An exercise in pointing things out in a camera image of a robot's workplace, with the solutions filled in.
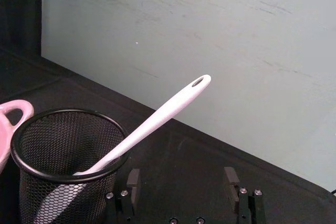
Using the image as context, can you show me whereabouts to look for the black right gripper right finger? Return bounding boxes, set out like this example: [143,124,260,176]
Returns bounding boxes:
[224,166,266,224]

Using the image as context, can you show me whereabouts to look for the black curtain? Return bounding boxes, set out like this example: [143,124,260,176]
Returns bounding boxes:
[0,0,43,57]

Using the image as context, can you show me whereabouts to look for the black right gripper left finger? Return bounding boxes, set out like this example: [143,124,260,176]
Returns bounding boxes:
[106,168,141,224]

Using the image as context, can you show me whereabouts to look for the white plastic spatula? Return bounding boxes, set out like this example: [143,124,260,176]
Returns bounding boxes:
[34,74,212,223]

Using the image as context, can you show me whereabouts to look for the black mesh utensil holder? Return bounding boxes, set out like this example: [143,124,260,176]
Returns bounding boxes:
[10,108,130,224]

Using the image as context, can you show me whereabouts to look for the pink ceramic dish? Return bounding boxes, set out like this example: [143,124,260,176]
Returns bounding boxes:
[0,99,35,174]

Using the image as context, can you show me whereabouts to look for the black table cloth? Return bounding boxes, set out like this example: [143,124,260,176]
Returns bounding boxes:
[0,48,336,224]

